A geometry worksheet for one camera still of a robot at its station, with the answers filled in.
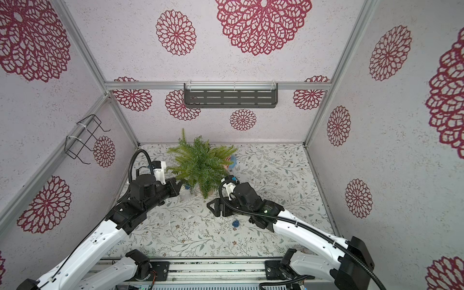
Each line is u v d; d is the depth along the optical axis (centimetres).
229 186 67
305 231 46
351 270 38
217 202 63
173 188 63
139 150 56
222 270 75
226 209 63
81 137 76
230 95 95
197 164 73
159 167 65
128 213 52
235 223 85
